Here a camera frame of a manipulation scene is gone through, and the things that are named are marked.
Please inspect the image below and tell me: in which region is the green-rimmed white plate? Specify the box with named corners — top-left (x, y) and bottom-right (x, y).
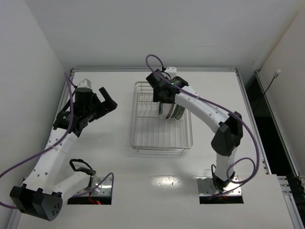
top-left (163, 104), bottom-right (180, 119)
top-left (158, 103), bottom-right (172, 120)

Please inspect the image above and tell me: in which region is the white plate with dark rim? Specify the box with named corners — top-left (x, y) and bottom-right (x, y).
top-left (175, 106), bottom-right (185, 120)

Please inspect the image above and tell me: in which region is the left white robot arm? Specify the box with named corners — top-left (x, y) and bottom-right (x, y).
top-left (10, 87), bottom-right (117, 221)

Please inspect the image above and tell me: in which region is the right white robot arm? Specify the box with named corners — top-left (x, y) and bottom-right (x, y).
top-left (146, 70), bottom-right (243, 191)

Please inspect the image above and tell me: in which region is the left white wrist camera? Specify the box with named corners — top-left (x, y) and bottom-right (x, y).
top-left (77, 78), bottom-right (91, 88)

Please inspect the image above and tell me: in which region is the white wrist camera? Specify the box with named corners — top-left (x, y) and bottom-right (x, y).
top-left (165, 67), bottom-right (177, 74)
top-left (77, 78), bottom-right (91, 88)

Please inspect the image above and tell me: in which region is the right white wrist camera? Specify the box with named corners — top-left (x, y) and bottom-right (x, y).
top-left (165, 67), bottom-right (177, 74)

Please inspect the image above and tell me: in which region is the metal wire dish rack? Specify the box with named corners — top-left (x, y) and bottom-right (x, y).
top-left (130, 82), bottom-right (193, 152)

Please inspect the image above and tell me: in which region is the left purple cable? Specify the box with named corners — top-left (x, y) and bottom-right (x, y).
top-left (0, 73), bottom-right (114, 209)

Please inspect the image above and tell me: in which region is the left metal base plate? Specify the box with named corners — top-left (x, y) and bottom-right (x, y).
top-left (73, 173), bottom-right (114, 198)

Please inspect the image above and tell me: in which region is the metal base plate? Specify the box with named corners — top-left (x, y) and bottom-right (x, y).
top-left (197, 177), bottom-right (242, 197)
top-left (73, 173), bottom-right (114, 198)

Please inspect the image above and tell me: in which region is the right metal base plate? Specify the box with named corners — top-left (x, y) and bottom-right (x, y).
top-left (197, 177), bottom-right (242, 197)

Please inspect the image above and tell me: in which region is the black wall cable with plug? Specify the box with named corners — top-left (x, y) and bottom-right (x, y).
top-left (252, 70), bottom-right (281, 113)

